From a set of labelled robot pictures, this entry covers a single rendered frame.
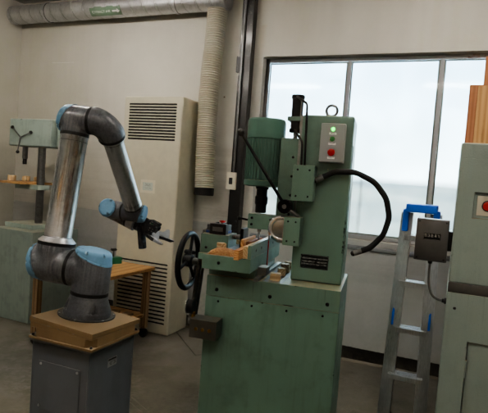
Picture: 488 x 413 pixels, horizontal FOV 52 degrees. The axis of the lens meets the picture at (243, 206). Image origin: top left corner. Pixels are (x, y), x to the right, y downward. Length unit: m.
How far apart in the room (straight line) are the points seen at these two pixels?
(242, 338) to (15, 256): 2.47
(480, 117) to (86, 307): 2.53
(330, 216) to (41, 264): 1.20
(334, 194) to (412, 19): 1.86
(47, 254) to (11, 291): 2.19
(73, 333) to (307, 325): 0.92
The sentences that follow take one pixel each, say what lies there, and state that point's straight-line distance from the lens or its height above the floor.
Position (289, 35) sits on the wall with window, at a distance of 3.89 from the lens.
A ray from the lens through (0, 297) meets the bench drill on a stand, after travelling 4.44.
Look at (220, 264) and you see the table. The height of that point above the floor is 0.87.
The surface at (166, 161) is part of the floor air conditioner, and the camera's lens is 3.81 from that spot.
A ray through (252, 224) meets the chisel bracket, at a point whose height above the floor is 1.02.
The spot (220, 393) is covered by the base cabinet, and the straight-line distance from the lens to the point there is 2.32.
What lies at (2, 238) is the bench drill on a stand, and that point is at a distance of 4.36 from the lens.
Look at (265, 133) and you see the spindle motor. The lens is 2.25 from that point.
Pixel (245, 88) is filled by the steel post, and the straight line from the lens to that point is 3.83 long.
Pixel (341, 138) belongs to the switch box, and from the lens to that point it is 2.11.
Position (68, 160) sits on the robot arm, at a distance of 2.16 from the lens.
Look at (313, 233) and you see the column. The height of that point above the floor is 1.01.
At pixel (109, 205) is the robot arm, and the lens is 2.55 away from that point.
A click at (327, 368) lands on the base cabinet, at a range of 2.18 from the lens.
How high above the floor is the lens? 1.22
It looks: 3 degrees down
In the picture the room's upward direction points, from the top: 4 degrees clockwise
